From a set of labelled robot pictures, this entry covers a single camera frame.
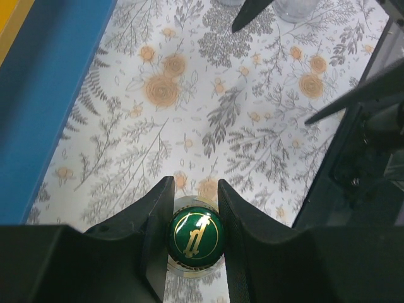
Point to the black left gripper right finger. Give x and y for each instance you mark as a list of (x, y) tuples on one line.
[(267, 261)]

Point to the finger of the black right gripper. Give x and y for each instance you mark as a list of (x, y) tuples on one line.
[(249, 10)]

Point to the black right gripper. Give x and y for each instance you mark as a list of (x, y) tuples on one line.
[(360, 180)]

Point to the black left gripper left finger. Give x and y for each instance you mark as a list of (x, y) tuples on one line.
[(122, 259)]

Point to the green Perrier bottle yellow label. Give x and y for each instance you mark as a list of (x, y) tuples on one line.
[(195, 237)]

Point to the blue wooden shelf unit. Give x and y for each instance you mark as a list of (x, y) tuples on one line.
[(40, 80)]

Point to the water bottle right middle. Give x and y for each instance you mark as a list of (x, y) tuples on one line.
[(231, 2)]

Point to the water bottle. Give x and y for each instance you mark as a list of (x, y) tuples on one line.
[(231, 2), (294, 11)]

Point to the water bottle right front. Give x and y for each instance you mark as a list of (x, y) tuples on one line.
[(294, 11)]

